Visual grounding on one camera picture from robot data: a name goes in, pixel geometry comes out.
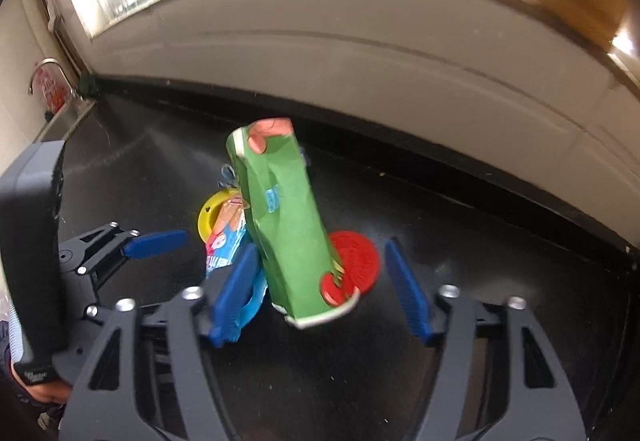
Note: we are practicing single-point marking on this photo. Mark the person's left hand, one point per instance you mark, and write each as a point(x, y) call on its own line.
point(45, 393)

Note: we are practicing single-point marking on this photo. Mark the green paper canister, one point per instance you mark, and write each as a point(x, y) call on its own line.
point(287, 231)

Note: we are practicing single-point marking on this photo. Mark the person's left forearm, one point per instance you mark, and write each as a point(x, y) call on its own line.
point(7, 371)

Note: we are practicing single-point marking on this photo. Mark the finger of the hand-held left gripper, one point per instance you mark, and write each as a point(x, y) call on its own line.
point(97, 293)
point(155, 242)

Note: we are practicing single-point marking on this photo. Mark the steel sink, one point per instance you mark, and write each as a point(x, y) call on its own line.
point(62, 121)

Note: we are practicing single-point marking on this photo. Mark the dark green cloth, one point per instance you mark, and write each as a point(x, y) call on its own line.
point(87, 87)

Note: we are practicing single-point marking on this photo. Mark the white wall pipe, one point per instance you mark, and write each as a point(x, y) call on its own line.
point(52, 11)

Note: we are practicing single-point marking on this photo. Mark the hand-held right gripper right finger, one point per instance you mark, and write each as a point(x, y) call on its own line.
point(407, 286)

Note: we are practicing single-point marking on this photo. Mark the red plastic lid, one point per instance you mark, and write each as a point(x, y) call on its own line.
point(357, 261)

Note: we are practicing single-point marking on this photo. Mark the chrome faucet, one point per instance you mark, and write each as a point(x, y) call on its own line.
point(50, 66)

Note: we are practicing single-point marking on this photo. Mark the blue snack wrapper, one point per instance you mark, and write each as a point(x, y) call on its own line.
point(227, 241)

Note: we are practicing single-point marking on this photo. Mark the red and white pouch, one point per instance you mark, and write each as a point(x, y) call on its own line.
point(52, 91)

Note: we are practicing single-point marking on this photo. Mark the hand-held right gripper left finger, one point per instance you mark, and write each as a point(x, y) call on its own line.
point(235, 301)

